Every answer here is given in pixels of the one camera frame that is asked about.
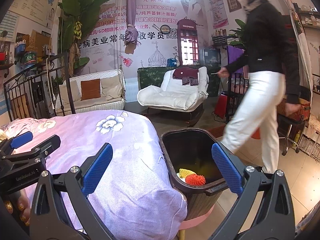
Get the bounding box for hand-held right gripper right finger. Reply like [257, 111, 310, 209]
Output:
[211, 142, 297, 240]

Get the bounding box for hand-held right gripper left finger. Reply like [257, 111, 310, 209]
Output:
[29, 142, 117, 240]

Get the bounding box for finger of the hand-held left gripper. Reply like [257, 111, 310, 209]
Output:
[0, 131, 34, 159]
[2, 134, 61, 171]

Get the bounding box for orange foam fruit net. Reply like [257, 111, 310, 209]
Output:
[185, 174, 206, 187]

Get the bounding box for yellow knitted corn toy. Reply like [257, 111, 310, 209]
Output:
[179, 168, 197, 179]

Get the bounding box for black trash bin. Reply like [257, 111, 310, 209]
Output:
[159, 128, 244, 222]

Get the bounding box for person's left hand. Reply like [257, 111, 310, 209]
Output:
[0, 189, 31, 227]

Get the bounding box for purple floral bedsheet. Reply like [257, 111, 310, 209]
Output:
[0, 110, 188, 240]

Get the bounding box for pink round stool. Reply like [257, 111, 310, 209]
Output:
[179, 204, 217, 240]

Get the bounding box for beige cushion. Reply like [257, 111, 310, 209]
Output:
[60, 80, 82, 105]
[101, 76, 123, 100]

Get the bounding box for red bag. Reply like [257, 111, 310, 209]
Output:
[214, 95, 229, 119]

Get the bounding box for white wicker swing sofa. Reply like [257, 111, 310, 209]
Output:
[55, 69, 126, 117]

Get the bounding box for black iron rack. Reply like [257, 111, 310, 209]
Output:
[225, 72, 248, 123]

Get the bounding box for brown cushion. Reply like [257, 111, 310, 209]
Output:
[80, 79, 101, 101]

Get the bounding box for green tin can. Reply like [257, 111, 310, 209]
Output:
[21, 51, 37, 71]

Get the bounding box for white wicker drawers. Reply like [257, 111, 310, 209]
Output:
[299, 135, 320, 162]

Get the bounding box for white recliner chair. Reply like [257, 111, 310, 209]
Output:
[137, 67, 209, 113]

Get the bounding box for stool with patterned cushion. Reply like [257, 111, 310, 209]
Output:
[276, 99, 312, 155]

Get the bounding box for lace covered table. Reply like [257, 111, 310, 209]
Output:
[307, 114, 320, 140]

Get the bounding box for cardboard box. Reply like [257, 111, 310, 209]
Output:
[26, 31, 52, 53]

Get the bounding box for dark red cloth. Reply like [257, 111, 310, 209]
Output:
[172, 66, 199, 85]

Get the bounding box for green floral cabinet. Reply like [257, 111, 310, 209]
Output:
[137, 66, 225, 98]

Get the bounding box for small black television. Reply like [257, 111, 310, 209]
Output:
[202, 49, 222, 67]

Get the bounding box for purple towel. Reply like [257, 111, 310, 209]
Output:
[226, 45, 247, 74]

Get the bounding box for small shelf with bottles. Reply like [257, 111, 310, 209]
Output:
[212, 29, 229, 47]

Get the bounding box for potted green plant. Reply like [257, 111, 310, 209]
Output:
[229, 19, 248, 50]

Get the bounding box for banana plant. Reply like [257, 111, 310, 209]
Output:
[57, 0, 114, 77]

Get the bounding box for red telephone booth cabinet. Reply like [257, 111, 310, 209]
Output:
[176, 19, 200, 67]

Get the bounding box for black iron bed frame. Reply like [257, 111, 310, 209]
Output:
[3, 52, 77, 122]

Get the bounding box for large wall poster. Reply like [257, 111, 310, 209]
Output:
[80, 0, 208, 68]

